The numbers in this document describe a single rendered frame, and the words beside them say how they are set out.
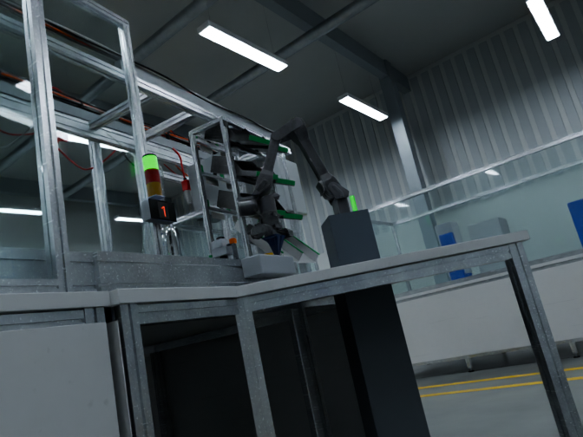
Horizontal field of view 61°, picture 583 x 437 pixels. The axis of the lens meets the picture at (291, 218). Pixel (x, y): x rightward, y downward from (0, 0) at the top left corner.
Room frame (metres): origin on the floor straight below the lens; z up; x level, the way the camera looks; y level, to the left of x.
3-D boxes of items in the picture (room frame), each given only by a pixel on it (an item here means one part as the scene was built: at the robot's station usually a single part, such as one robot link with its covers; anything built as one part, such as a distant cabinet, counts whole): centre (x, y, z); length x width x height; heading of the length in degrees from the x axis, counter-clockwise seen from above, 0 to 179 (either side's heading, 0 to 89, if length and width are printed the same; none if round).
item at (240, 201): (1.63, 0.11, 1.18); 0.12 x 0.08 x 0.11; 100
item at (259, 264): (1.58, 0.10, 0.93); 0.21 x 0.07 x 0.06; 153
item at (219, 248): (1.73, 0.27, 1.06); 0.08 x 0.04 x 0.07; 63
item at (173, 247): (2.65, 0.69, 1.32); 0.14 x 0.14 x 0.38
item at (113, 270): (1.43, 0.24, 0.91); 0.89 x 0.06 x 0.11; 153
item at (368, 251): (1.68, -0.18, 0.96); 0.14 x 0.14 x 0.20; 10
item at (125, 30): (1.65, 0.47, 1.46); 0.03 x 0.03 x 1.00; 63
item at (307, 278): (1.73, -0.17, 0.84); 0.90 x 0.70 x 0.03; 100
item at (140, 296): (1.95, 0.65, 0.85); 1.50 x 1.41 x 0.03; 153
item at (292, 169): (3.54, -0.02, 1.43); 0.30 x 0.09 x 1.13; 153
